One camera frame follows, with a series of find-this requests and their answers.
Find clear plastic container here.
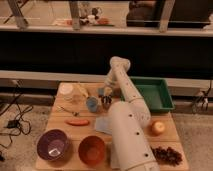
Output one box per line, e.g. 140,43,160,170
59,83,74,100

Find yellow apple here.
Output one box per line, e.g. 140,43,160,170
151,121,166,135

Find green plastic tray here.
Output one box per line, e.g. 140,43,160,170
120,76,176,113

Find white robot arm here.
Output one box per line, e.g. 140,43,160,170
105,56,160,171

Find yellow banana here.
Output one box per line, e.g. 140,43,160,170
76,83,90,98

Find black power cables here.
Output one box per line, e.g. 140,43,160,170
0,81,34,162

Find purple bowl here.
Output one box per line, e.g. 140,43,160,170
37,129,69,161

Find blue sponge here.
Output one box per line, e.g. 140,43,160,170
98,88,104,96

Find blue grey cloth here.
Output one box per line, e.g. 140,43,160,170
94,116,111,135

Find grey rectangular block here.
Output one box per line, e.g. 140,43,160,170
110,144,119,169

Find bunch of dark grapes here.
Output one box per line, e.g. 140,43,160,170
152,146,183,166

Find blue cup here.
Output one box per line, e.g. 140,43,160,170
86,97,98,113

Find orange bowl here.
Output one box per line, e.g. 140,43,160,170
78,136,106,167

